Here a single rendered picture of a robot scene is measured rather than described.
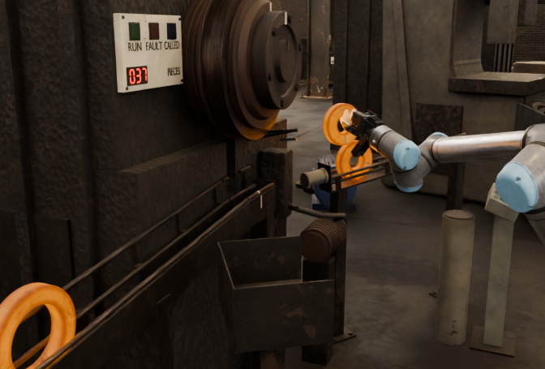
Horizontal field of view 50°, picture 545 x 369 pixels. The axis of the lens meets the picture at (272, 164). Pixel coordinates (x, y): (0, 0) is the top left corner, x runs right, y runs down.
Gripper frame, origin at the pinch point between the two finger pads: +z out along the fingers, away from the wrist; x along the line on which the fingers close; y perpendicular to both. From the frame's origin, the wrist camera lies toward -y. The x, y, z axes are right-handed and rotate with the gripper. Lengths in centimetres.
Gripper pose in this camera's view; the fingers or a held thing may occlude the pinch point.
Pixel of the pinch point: (342, 118)
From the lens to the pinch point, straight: 220.6
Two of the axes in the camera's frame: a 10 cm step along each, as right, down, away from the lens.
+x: -8.5, 1.2, -5.1
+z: -5.1, -4.5, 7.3
